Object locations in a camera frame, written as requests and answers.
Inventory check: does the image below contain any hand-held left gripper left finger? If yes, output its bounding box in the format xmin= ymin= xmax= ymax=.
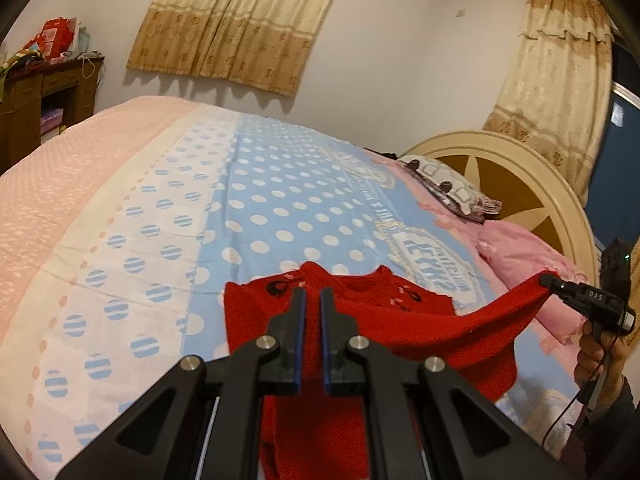
xmin=55 ymin=287 xmax=307 ymax=480

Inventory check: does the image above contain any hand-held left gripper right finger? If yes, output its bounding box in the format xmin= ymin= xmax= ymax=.
xmin=319 ymin=286 xmax=586 ymax=480

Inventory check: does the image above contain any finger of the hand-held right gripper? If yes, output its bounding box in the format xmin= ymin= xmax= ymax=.
xmin=540 ymin=273 xmax=583 ymax=313

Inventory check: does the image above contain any red embroidered knit sweater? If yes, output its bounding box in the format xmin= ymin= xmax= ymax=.
xmin=223 ymin=261 xmax=558 ymax=480

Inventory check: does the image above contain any person's right forearm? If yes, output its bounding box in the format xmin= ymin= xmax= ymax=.
xmin=570 ymin=375 xmax=640 ymax=463

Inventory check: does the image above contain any person's right hand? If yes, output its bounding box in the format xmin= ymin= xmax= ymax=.
xmin=574 ymin=327 xmax=629 ymax=401

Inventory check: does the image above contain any pink folded quilt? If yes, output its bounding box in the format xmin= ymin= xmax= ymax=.
xmin=475 ymin=220 xmax=589 ymax=346

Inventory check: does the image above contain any cream round headboard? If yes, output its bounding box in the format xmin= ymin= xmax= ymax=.
xmin=400 ymin=131 xmax=601 ymax=281

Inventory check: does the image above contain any grey patterned pillow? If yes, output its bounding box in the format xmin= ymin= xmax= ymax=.
xmin=397 ymin=155 xmax=503 ymax=223

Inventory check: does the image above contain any blue polka dot bedsheet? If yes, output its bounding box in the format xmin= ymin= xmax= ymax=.
xmin=0 ymin=95 xmax=586 ymax=480

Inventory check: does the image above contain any beige tall curtain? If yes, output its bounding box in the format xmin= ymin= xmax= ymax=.
xmin=482 ymin=0 xmax=615 ymax=206

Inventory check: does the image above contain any beige window curtain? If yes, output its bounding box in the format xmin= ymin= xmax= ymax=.
xmin=126 ymin=0 xmax=353 ymax=97

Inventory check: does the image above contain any pink box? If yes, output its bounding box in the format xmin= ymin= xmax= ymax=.
xmin=40 ymin=108 xmax=66 ymax=136

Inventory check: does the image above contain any brown wooden desk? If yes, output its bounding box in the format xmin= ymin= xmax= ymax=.
xmin=0 ymin=56 xmax=106 ymax=173

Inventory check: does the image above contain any red gift bag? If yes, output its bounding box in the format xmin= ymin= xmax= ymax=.
xmin=39 ymin=17 xmax=80 ymax=64

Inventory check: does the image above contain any green patterned cloth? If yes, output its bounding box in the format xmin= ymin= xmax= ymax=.
xmin=0 ymin=47 xmax=44 ymax=91

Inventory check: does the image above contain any black cable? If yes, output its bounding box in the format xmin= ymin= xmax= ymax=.
xmin=542 ymin=385 xmax=590 ymax=448

